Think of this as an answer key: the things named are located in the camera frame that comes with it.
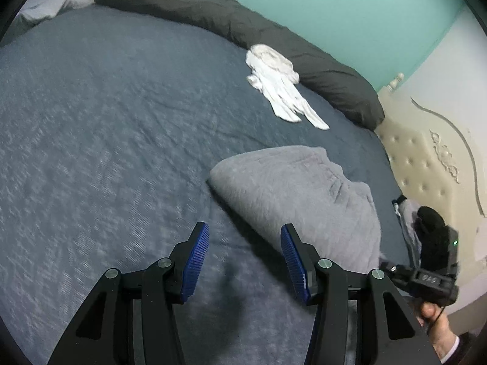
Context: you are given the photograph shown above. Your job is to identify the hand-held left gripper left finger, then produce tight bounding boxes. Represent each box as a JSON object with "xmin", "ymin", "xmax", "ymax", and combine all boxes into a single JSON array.
[{"xmin": 47, "ymin": 221, "xmax": 211, "ymax": 365}]

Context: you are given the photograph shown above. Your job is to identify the white shirt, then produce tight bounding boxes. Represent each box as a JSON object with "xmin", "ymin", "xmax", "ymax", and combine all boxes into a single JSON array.
[{"xmin": 245, "ymin": 44, "xmax": 330, "ymax": 131}]

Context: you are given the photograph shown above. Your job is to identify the dark grey long pillow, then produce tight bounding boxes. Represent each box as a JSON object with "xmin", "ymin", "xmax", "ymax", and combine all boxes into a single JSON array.
[{"xmin": 93, "ymin": 0, "xmax": 386, "ymax": 130}]

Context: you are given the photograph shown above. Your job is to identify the black folded garment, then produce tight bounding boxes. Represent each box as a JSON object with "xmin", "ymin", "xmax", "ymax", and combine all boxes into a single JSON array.
[{"xmin": 416, "ymin": 206, "xmax": 446, "ymax": 236}]

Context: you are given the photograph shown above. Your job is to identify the person's right hand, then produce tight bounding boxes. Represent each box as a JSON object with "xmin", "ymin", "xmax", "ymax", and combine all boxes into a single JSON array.
[{"xmin": 416, "ymin": 301, "xmax": 459, "ymax": 358}]

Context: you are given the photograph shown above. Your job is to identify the grey sweater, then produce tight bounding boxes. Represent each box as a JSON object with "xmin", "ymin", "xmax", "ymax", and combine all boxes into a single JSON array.
[{"xmin": 207, "ymin": 145, "xmax": 383, "ymax": 270}]

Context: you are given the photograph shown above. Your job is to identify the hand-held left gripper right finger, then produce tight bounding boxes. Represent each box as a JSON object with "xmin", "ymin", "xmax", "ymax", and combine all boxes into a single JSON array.
[{"xmin": 280, "ymin": 224, "xmax": 442, "ymax": 365}]

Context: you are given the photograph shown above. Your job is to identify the light grey blanket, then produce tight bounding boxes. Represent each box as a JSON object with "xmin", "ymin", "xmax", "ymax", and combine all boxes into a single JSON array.
[{"xmin": 15, "ymin": 0, "xmax": 101, "ymax": 27}]

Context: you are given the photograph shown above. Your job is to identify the bed with blue sheet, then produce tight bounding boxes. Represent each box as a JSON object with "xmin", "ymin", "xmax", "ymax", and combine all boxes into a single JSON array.
[{"xmin": 0, "ymin": 5, "xmax": 415, "ymax": 365}]

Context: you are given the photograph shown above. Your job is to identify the cream tufted headboard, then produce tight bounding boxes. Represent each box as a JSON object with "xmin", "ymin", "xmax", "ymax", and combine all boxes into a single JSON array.
[{"xmin": 375, "ymin": 72, "xmax": 487, "ymax": 305}]

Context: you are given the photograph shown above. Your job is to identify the black cable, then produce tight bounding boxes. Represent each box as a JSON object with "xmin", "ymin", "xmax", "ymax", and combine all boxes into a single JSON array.
[{"xmin": 426, "ymin": 306, "xmax": 447, "ymax": 336}]

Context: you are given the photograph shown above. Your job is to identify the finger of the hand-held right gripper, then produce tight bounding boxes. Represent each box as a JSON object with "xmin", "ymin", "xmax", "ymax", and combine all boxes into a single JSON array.
[{"xmin": 378, "ymin": 260, "xmax": 412, "ymax": 294}]

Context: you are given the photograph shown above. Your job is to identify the pale lilac garment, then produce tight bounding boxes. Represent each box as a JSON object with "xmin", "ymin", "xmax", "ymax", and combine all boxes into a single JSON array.
[{"xmin": 398, "ymin": 200, "xmax": 423, "ymax": 263}]

